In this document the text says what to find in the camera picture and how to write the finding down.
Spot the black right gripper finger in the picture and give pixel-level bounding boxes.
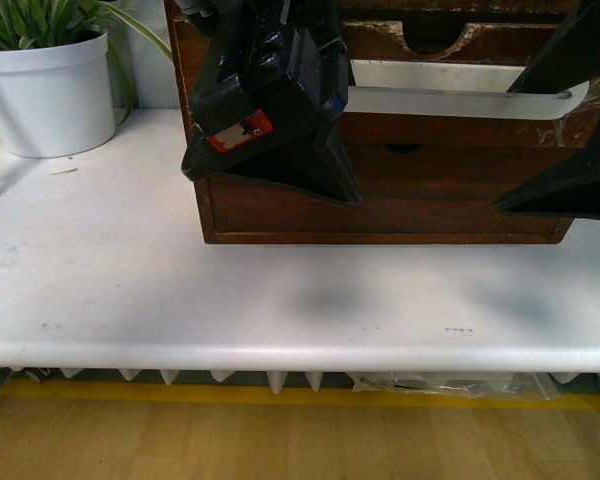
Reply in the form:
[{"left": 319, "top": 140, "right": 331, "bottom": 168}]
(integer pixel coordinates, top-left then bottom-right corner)
[{"left": 493, "top": 147, "right": 600, "bottom": 220}]

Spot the black gripper red tag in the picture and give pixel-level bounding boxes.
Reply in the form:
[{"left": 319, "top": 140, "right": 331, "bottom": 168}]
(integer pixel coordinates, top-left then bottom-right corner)
[{"left": 180, "top": 1, "right": 362, "bottom": 206}]

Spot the wooden drawer front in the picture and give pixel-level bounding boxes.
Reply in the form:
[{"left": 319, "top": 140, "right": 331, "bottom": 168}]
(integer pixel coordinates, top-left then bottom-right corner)
[{"left": 344, "top": 20, "right": 557, "bottom": 66}]

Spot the dark wooden drawer cabinet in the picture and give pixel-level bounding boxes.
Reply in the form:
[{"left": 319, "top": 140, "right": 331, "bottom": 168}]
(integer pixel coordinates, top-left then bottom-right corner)
[{"left": 165, "top": 1, "right": 600, "bottom": 244}]

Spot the clear adhesive tape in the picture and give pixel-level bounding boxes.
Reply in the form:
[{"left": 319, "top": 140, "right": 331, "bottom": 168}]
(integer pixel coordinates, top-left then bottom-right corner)
[{"left": 537, "top": 97, "right": 600, "bottom": 148}]

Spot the clear plastic bag under table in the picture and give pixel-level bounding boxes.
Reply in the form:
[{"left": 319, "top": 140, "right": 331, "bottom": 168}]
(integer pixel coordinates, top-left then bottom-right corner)
[{"left": 348, "top": 371, "right": 561, "bottom": 401}]

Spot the white plastic plant pot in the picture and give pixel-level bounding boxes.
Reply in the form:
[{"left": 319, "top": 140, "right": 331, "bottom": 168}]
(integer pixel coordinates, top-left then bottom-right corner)
[{"left": 0, "top": 32, "right": 116, "bottom": 158}]

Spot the green striped spider plant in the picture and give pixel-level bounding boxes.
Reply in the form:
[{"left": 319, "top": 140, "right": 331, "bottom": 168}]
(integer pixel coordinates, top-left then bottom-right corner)
[{"left": 0, "top": 0, "right": 174, "bottom": 126}]

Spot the white drawer handle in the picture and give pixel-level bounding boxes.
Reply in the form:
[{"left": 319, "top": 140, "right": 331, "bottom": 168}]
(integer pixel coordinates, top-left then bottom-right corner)
[{"left": 346, "top": 59, "right": 589, "bottom": 121}]

